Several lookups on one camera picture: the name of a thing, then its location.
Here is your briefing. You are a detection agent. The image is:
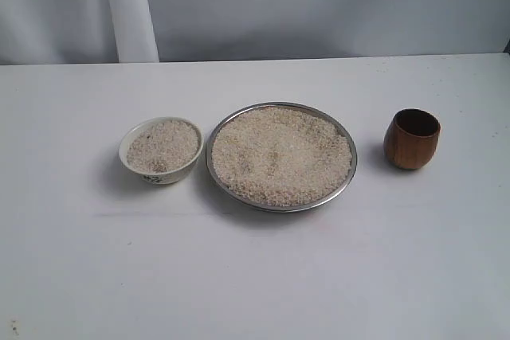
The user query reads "brown wooden cup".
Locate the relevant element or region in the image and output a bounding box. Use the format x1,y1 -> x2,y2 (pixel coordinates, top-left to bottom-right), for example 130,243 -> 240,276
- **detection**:
383,108 -> 441,170

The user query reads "round steel rice plate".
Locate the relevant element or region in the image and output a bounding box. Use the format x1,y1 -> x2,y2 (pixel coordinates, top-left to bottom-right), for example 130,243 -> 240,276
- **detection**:
206,102 -> 358,213

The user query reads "white ceramic rice bowl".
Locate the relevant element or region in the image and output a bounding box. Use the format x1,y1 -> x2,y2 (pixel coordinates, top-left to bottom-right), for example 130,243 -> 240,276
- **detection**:
118,117 -> 204,185

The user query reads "white backdrop curtain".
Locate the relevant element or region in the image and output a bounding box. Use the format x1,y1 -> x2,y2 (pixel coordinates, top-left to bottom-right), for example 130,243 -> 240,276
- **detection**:
1,0 -> 509,64

